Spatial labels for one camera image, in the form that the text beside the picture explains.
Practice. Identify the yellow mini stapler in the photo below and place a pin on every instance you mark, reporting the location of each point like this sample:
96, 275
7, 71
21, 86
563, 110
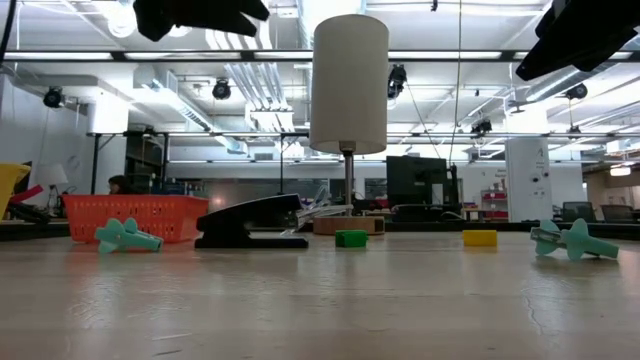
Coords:
480, 238

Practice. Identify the black rack frame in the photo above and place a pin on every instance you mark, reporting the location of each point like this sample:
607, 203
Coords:
95, 165

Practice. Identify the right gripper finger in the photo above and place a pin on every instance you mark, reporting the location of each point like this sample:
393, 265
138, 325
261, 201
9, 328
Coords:
560, 50

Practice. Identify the yellow bin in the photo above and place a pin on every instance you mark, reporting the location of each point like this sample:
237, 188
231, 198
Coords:
10, 185

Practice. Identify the person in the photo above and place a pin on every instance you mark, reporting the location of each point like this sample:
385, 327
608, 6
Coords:
119, 184

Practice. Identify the green mini stapler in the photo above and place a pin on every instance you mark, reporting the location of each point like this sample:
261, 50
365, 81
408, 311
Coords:
351, 239

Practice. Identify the small white lamp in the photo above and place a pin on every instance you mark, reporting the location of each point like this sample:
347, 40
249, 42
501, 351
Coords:
54, 175

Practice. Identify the teal staple remover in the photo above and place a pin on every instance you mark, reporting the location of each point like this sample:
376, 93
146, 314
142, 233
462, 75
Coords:
585, 244
135, 240

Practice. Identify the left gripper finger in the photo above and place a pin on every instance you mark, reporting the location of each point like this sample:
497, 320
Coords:
225, 24
230, 7

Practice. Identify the black stapler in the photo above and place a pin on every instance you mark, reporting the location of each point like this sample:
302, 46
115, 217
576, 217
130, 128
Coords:
250, 215

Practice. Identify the black overhead frame bar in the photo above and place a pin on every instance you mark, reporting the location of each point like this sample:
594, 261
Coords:
247, 55

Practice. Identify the red shelf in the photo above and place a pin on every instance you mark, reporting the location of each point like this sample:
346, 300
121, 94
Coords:
495, 196

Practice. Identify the pink red object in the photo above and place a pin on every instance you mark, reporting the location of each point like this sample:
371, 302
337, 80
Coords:
27, 193

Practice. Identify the orange plastic basket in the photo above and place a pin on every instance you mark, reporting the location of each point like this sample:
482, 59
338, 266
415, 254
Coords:
150, 215

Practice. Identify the black aluminium table frame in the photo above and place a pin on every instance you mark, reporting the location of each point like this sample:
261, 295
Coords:
515, 229

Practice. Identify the black ceiling spotlight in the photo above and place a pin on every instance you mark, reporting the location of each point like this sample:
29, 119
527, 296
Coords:
578, 91
52, 98
221, 90
481, 126
397, 77

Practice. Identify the white pillar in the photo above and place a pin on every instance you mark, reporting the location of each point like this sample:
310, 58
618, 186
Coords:
529, 180

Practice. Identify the white shade wooden table lamp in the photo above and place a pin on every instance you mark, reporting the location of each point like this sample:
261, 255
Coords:
350, 85

